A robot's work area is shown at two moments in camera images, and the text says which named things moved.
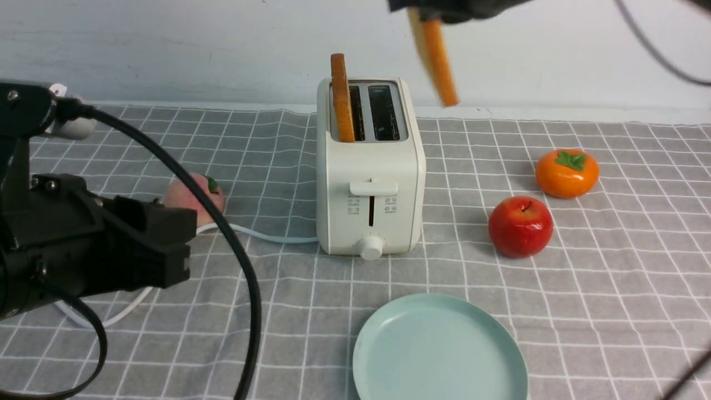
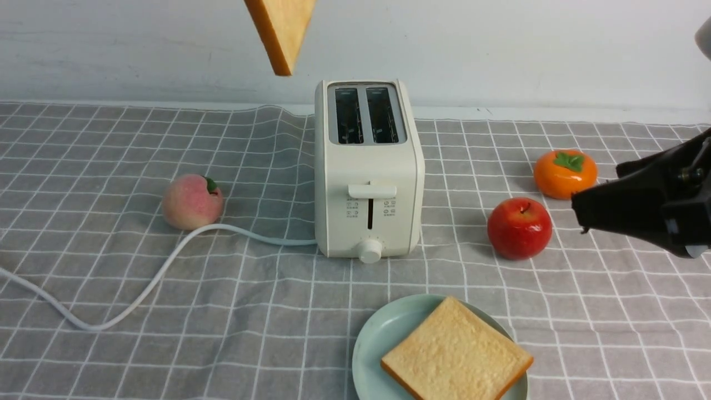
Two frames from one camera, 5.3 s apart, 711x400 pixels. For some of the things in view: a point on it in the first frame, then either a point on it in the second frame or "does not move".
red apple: (520, 226) does not move
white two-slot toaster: (371, 193) does not move
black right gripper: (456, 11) -> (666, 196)
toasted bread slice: (430, 43) -> (454, 355)
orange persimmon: (566, 174) does not move
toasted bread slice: (344, 116) -> (281, 26)
